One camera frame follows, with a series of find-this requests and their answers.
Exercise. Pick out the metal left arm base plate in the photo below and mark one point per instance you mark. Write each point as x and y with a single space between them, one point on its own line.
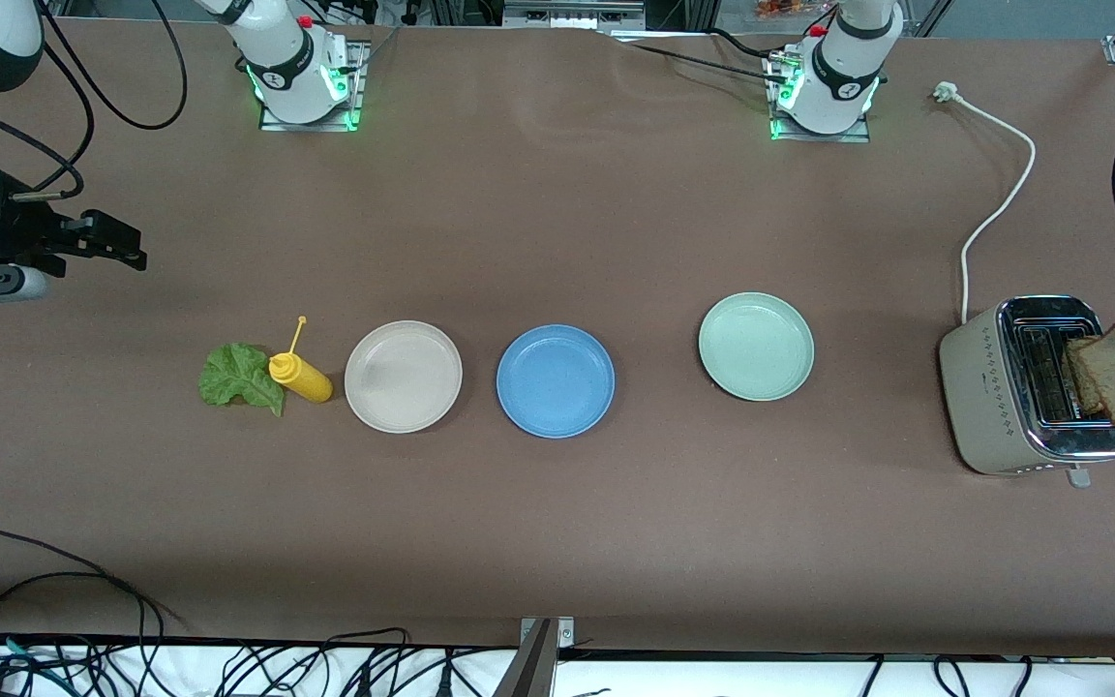
819 137

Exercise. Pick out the orange snack package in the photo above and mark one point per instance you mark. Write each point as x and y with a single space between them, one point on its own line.
780 10

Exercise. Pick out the beige chrome toaster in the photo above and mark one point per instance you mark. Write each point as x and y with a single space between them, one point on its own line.
979 397

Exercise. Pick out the green lettuce leaf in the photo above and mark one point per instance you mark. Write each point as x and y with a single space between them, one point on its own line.
233 378

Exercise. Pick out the blue round plate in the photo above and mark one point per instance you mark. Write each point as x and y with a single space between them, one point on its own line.
556 382

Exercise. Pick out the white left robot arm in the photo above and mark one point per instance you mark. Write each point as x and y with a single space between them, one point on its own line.
843 87

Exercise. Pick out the yellow mustard squeeze bottle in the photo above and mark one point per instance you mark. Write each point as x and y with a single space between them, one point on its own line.
306 379

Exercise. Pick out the beige round plate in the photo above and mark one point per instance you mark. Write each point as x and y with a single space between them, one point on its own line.
403 378

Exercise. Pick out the pale green round plate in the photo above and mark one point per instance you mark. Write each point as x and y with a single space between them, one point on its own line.
756 347

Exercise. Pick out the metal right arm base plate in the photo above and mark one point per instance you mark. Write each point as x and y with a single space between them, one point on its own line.
354 87

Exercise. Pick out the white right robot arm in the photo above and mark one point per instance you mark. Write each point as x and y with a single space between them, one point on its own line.
291 73

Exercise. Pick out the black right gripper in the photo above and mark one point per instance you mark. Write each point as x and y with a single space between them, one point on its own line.
17 228

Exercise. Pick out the metal table edge bracket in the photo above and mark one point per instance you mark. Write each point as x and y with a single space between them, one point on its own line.
538 658

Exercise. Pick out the grey box behind table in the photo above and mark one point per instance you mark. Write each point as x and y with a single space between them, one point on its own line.
572 15

